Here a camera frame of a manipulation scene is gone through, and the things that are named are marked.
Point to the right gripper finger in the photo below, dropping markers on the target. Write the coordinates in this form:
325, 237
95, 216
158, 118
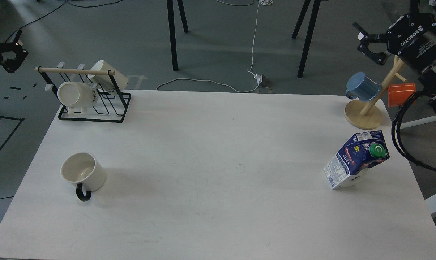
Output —
379, 58
365, 37

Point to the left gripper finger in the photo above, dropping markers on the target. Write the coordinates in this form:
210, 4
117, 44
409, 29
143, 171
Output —
12, 65
13, 45

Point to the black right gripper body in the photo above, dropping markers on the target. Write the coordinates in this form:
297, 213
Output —
413, 40

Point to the blue milk carton green cap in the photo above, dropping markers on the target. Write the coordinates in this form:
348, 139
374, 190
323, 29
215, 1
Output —
361, 152

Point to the white mug black handle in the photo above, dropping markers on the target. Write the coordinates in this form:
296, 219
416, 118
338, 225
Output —
83, 170

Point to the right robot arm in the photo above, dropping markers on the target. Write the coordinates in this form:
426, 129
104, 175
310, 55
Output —
428, 80

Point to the blue mug on tree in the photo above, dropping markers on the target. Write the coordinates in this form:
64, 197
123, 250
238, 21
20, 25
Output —
362, 87

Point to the orange mug on tree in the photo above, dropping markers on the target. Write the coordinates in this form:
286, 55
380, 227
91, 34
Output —
398, 93

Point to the black table legs right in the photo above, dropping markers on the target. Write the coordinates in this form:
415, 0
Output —
309, 33

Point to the wooden mug tree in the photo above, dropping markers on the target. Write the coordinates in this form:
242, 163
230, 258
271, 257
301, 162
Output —
365, 115

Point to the white mug front on rack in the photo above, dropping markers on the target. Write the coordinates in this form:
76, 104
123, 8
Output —
77, 94

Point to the cream mug rear on rack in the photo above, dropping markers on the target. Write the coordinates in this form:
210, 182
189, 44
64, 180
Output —
105, 80

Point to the black wire mug rack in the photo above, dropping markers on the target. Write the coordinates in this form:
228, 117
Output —
108, 108

